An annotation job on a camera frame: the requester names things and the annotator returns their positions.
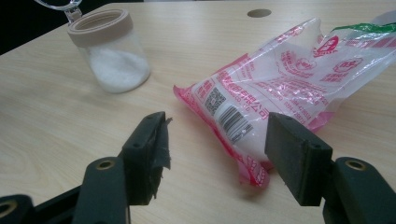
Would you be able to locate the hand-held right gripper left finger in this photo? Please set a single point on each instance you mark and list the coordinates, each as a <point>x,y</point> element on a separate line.
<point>143,155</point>

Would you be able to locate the pink printed plastic bag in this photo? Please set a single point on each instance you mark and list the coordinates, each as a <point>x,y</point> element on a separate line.
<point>280,87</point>

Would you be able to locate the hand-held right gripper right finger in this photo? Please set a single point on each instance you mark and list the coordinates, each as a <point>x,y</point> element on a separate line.
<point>297,158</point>

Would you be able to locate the clear jar with beige rim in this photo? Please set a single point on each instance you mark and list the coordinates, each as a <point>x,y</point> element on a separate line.
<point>115,59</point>

